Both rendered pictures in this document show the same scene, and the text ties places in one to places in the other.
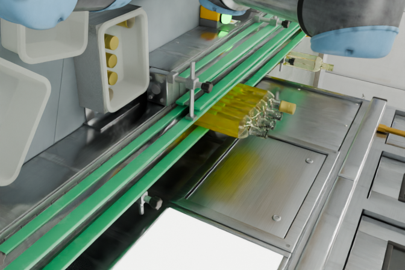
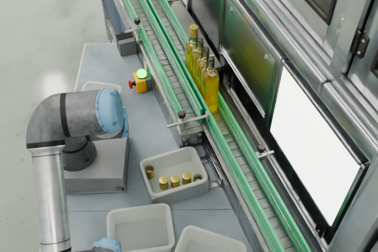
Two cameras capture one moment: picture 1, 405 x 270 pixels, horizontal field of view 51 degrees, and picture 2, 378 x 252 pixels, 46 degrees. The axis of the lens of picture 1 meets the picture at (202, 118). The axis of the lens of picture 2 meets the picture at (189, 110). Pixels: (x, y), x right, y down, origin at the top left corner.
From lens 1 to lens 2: 0.81 m
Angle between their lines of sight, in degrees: 27
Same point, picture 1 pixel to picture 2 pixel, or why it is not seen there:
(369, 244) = not seen: outside the picture
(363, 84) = not seen: outside the picture
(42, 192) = (251, 227)
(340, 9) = (95, 132)
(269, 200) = (257, 56)
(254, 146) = (230, 48)
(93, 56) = (171, 195)
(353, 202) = not seen: outside the picture
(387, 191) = not seen: outside the picture
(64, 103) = (206, 205)
